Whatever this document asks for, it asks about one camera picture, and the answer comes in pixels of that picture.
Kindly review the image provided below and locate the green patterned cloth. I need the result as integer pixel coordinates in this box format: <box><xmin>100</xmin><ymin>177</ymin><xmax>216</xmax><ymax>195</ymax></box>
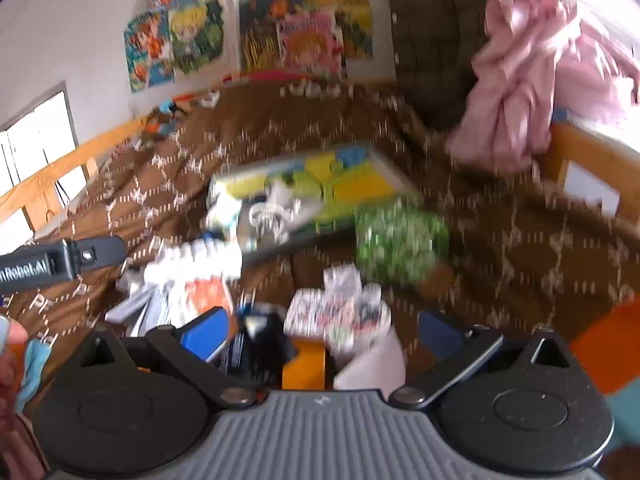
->
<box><xmin>354</xmin><ymin>205</ymin><xmax>451</xmax><ymax>288</ymax></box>

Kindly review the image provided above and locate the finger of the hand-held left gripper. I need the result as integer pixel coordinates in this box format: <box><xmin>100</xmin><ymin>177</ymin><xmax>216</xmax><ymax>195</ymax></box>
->
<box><xmin>62</xmin><ymin>235</ymin><xmax>127</xmax><ymax>278</ymax></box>

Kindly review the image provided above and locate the orange figure blue poster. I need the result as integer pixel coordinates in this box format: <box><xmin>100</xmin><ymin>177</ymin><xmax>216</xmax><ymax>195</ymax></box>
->
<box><xmin>123</xmin><ymin>11</ymin><xmax>176</xmax><ymax>94</ymax></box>

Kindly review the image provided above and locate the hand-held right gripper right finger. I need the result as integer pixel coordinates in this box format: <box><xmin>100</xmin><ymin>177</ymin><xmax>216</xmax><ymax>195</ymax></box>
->
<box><xmin>389</xmin><ymin>310</ymin><xmax>571</xmax><ymax>408</ymax></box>

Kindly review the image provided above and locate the wooden bed rail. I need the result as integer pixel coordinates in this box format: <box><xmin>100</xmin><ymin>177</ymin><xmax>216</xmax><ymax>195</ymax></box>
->
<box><xmin>0</xmin><ymin>110</ymin><xmax>156</xmax><ymax>236</ymax></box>
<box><xmin>537</xmin><ymin>120</ymin><xmax>640</xmax><ymax>231</ymax></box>

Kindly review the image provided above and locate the brown printed blanket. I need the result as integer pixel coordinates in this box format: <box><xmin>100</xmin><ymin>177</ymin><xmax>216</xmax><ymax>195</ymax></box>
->
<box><xmin>0</xmin><ymin>82</ymin><xmax>640</xmax><ymax>356</ymax></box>

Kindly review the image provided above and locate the white folded cloth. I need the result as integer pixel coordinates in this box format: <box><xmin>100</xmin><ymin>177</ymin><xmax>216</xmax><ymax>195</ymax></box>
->
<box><xmin>144</xmin><ymin>239</ymin><xmax>243</xmax><ymax>283</ymax></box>

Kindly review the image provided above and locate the person's left hand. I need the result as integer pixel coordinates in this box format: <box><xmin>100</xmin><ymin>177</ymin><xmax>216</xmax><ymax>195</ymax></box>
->
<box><xmin>0</xmin><ymin>312</ymin><xmax>30</xmax><ymax>411</ymax></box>

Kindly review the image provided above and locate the olive quilted jacket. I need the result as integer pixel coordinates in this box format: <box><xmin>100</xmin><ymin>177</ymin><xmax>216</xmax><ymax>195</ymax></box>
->
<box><xmin>389</xmin><ymin>0</ymin><xmax>556</xmax><ymax>131</ymax></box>

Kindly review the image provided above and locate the orange cloth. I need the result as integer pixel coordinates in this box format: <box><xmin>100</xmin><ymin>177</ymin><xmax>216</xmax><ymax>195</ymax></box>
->
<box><xmin>569</xmin><ymin>297</ymin><xmax>640</xmax><ymax>396</ymax></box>

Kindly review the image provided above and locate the stack of booklets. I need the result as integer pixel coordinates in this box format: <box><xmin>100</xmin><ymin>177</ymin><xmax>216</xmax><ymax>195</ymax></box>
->
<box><xmin>104</xmin><ymin>275</ymin><xmax>236</xmax><ymax>338</ymax></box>

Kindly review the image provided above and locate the yellow and dark poster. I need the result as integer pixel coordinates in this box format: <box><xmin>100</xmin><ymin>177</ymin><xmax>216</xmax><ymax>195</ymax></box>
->
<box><xmin>300</xmin><ymin>0</ymin><xmax>375</xmax><ymax>63</ymax></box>

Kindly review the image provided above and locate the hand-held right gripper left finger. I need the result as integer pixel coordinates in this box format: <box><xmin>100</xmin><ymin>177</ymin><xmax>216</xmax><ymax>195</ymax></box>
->
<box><xmin>75</xmin><ymin>306</ymin><xmax>257</xmax><ymax>406</ymax></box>

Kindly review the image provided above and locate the grey box with colourful drawing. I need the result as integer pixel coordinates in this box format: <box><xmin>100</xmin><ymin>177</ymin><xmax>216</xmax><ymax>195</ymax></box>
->
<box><xmin>207</xmin><ymin>142</ymin><xmax>421</xmax><ymax>261</ymax></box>

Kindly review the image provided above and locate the dark orange fish poster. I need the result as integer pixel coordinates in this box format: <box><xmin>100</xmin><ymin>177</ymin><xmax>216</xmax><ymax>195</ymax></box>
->
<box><xmin>237</xmin><ymin>0</ymin><xmax>301</xmax><ymax>72</ymax></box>

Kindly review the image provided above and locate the orange box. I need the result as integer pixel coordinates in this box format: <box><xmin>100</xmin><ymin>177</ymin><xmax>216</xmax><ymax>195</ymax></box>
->
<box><xmin>281</xmin><ymin>337</ymin><xmax>329</xmax><ymax>392</ymax></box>

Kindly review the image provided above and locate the light blue cloth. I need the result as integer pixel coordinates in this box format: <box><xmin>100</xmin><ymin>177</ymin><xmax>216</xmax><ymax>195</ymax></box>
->
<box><xmin>17</xmin><ymin>339</ymin><xmax>55</xmax><ymax>413</ymax></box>

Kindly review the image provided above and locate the pink figure poster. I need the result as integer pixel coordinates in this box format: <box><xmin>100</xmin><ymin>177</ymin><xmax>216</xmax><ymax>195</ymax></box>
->
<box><xmin>275</xmin><ymin>11</ymin><xmax>347</xmax><ymax>80</ymax></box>

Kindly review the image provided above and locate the pink cloth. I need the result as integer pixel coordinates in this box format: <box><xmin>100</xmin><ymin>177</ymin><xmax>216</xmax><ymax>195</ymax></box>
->
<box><xmin>445</xmin><ymin>0</ymin><xmax>638</xmax><ymax>176</ymax></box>

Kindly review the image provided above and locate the blond figure green poster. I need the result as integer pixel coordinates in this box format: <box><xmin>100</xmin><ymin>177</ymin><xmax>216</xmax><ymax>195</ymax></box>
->
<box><xmin>169</xmin><ymin>0</ymin><xmax>227</xmax><ymax>77</ymax></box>

